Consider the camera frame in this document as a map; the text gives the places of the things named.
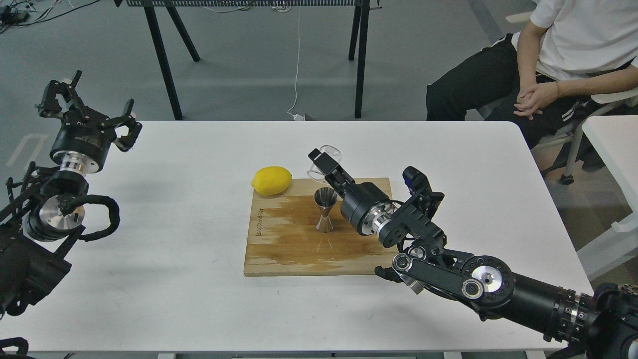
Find white side table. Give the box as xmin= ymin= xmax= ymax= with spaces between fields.
xmin=577 ymin=115 xmax=638 ymax=280

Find steel double jigger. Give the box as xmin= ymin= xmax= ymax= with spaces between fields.
xmin=313 ymin=186 xmax=338 ymax=233

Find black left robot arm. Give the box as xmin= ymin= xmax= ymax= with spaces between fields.
xmin=0 ymin=71 xmax=142 ymax=316

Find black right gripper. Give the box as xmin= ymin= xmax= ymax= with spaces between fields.
xmin=308 ymin=148 xmax=397 ymax=236

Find person's clasped hands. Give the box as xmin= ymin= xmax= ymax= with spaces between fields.
xmin=513 ymin=80 xmax=560 ymax=121

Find white power cable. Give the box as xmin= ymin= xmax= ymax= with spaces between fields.
xmin=286 ymin=6 xmax=306 ymax=122

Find cable bundle on floor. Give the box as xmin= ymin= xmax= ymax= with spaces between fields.
xmin=0 ymin=0 xmax=103 ymax=35

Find black metal frame table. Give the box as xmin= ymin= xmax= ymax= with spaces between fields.
xmin=115 ymin=0 xmax=381 ymax=120

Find yellow lemon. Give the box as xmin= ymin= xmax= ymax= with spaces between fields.
xmin=251 ymin=166 xmax=292 ymax=196

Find seated person white shirt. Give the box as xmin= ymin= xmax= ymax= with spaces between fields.
xmin=426 ymin=0 xmax=638 ymax=148

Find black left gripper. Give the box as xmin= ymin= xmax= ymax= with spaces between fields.
xmin=35 ymin=70 xmax=142 ymax=173

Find office chair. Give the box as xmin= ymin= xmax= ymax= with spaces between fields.
xmin=478 ymin=0 xmax=637 ymax=184

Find clear glass cup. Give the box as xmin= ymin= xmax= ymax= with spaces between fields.
xmin=306 ymin=145 xmax=344 ymax=181

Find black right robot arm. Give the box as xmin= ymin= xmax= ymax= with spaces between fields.
xmin=309 ymin=149 xmax=637 ymax=359

